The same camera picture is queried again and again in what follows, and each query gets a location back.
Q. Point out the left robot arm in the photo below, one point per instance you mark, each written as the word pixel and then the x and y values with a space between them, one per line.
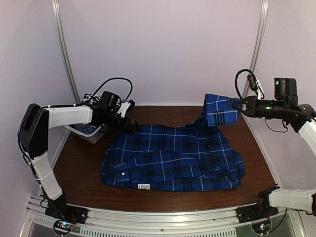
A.
pixel 32 136

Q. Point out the right circuit board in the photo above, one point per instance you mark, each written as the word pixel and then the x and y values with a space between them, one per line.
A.
pixel 261 227

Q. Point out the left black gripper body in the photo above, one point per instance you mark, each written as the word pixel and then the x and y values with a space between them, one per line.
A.
pixel 129 127

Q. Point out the left aluminium frame post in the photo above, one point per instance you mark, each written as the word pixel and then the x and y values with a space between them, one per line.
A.
pixel 64 51

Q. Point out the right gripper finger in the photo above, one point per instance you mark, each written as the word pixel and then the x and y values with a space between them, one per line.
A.
pixel 237 102
pixel 238 108

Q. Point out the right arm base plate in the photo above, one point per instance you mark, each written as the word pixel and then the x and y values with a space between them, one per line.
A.
pixel 253 212

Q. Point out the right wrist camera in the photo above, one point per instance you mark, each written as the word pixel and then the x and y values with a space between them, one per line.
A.
pixel 255 85

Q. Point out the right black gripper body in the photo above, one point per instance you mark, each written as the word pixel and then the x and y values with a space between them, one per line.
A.
pixel 254 109

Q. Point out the aluminium frame post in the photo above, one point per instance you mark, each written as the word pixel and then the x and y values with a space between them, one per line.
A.
pixel 262 23
pixel 64 51

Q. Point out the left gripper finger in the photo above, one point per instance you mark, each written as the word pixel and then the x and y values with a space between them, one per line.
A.
pixel 135 123
pixel 133 130

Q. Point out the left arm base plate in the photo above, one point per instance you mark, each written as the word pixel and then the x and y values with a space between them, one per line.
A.
pixel 73 214

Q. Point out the right aluminium frame post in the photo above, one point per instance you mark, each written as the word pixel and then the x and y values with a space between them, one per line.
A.
pixel 262 23

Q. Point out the black white checked shirt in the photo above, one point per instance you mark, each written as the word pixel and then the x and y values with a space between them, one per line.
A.
pixel 92 99

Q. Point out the left circuit board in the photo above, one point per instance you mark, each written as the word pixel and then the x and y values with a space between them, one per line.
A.
pixel 62 227

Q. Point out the blue plaid long sleeve shirt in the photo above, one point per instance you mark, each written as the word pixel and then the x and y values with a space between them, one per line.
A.
pixel 194 158

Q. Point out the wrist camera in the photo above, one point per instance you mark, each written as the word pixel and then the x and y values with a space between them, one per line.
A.
pixel 125 107
pixel 255 85

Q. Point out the blue patterned shirt in basket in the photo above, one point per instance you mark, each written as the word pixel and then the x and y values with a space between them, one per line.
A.
pixel 84 128

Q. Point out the circuit board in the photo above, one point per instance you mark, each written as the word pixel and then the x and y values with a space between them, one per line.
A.
pixel 62 227
pixel 261 227

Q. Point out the front aluminium rail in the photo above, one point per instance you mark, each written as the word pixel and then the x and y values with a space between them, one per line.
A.
pixel 221 222

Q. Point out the grey plastic laundry basket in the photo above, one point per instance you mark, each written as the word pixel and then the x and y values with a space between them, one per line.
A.
pixel 93 137

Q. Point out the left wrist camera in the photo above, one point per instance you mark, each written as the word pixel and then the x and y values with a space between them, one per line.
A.
pixel 125 107

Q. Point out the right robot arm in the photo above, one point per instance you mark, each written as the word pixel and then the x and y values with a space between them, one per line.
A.
pixel 302 119

